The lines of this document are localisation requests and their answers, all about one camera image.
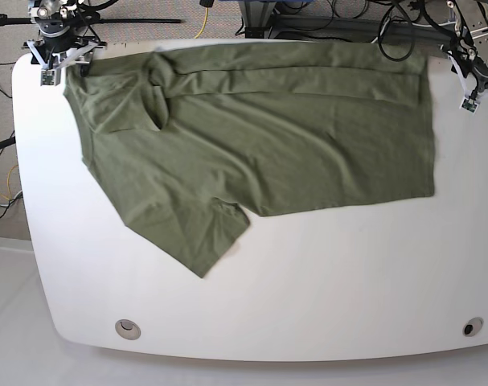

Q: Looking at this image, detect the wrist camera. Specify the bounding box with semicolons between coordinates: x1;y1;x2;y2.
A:
40;69;62;87
460;97;479;114

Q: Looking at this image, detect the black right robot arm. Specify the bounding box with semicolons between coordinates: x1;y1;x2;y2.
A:
23;0;115;86

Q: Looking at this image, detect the black tripod stand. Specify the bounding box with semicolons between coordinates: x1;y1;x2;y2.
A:
0;1;182;41

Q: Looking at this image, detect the olive green T-shirt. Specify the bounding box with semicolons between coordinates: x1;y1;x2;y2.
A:
64;41;436;277

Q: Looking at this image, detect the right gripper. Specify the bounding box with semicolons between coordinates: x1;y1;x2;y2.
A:
23;35;107;77

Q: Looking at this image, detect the left table cable grommet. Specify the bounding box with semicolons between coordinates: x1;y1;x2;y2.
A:
115;319;141;341

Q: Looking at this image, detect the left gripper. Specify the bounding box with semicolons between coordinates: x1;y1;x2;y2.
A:
448;55;488;99

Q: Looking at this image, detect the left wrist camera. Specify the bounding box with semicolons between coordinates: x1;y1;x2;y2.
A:
460;97;479;114

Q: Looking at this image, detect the right table cable grommet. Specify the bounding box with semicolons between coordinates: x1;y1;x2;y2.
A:
462;317;484;337

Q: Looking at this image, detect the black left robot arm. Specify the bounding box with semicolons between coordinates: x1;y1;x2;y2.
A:
373;1;488;113

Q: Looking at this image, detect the yellow hanging cable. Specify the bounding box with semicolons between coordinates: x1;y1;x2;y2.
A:
194;6;210;40

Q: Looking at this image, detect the white power cable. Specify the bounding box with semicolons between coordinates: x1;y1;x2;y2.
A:
367;15;393;48

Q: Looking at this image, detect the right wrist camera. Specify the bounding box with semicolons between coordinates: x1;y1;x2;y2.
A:
40;69;62;87

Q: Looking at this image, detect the table cable grommet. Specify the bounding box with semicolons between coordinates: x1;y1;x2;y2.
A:
115;319;141;341
462;317;484;337

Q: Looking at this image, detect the yellow floor cable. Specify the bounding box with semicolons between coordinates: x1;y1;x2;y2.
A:
0;163;23;207

